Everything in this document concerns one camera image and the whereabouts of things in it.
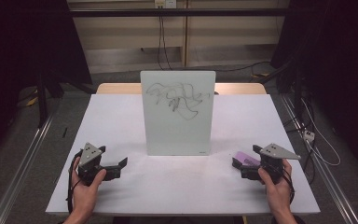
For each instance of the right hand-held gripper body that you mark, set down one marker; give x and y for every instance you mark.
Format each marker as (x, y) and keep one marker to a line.
(275, 152)

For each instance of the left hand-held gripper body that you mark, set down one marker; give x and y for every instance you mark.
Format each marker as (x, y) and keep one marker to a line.
(90, 155)

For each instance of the purple whiteboard eraser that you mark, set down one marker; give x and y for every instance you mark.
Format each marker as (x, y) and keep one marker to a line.
(247, 159)

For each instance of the white whiteboard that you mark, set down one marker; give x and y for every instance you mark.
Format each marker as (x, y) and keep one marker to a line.
(177, 133)

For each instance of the person's left hand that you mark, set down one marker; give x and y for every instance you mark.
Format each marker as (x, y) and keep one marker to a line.
(82, 196)

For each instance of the person's right hand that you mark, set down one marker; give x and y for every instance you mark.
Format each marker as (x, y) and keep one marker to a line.
(279, 194)

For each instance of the black marker pen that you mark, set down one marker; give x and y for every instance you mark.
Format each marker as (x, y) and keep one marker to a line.
(65, 132)

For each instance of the white power strip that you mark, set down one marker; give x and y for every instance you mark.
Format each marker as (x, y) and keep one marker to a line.
(309, 136)

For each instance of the white table cover sheet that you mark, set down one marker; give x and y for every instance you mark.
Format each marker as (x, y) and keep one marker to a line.
(180, 186)

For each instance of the wooden table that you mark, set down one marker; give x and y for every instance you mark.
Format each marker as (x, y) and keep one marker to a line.
(118, 88)

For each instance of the black metal stand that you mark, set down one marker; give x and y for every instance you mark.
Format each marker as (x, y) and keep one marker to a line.
(296, 87)
(42, 99)

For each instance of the yellow floor tape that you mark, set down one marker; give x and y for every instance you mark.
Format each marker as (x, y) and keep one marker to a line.
(261, 75)
(31, 101)

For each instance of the dark curtain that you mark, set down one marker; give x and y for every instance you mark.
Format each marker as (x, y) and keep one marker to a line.
(18, 46)
(338, 62)

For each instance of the black horizontal crossbar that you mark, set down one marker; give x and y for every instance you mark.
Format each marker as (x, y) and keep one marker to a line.
(121, 12)

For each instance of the aluminium floor rail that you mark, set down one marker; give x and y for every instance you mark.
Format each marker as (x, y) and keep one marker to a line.
(21, 168)
(329, 174)

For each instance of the white wall socket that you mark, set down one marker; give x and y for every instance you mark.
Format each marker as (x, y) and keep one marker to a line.
(165, 3)

